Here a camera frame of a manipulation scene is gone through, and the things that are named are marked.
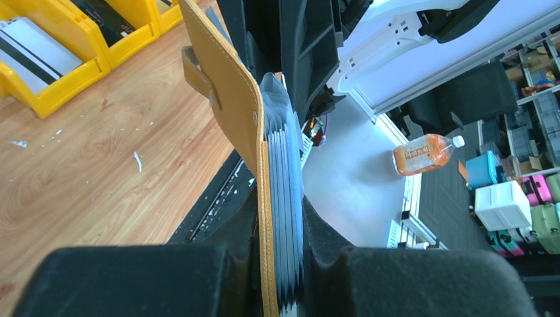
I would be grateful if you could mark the yellow right plastic bin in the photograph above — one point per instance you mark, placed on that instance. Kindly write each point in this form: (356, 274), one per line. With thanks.
(166, 14)

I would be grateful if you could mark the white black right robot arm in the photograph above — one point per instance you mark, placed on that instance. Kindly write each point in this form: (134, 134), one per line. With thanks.
(369, 34)

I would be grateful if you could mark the green suitcase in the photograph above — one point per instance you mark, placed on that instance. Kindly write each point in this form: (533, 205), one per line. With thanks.
(545, 226)

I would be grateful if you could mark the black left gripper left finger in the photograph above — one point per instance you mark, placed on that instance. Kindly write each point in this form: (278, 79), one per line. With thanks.
(218, 276)

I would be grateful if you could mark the orange drink bottle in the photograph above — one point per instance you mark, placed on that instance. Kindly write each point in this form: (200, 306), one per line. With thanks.
(425, 153)

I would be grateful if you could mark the white storage box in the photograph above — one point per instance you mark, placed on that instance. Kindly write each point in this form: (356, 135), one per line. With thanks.
(502, 206)

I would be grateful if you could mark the yellow middle plastic bin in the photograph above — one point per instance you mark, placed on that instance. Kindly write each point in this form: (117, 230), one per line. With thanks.
(123, 50)

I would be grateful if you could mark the teal storage box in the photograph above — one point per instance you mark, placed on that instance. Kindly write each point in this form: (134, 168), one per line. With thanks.
(482, 171)

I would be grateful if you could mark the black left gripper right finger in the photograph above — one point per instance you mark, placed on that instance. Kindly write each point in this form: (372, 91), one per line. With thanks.
(341, 279)

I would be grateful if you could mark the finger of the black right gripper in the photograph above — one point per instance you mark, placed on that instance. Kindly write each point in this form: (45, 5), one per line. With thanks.
(296, 38)

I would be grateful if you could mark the yellow leather card holder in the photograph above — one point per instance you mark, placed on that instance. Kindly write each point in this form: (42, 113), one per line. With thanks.
(212, 67)

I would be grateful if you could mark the black office chair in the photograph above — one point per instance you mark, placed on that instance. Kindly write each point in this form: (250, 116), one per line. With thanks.
(481, 93)

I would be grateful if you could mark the black cards in bin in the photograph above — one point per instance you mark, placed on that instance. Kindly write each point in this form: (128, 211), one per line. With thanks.
(116, 20)

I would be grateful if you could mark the pink suitcase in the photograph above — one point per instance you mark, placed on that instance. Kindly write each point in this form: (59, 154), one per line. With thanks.
(537, 191)

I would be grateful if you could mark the yellow left plastic bin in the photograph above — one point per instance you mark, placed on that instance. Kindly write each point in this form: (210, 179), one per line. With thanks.
(71, 32)

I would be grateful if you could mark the yellow plastic bin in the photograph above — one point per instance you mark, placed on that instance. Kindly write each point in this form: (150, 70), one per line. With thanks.
(166, 14)
(123, 50)
(71, 32)

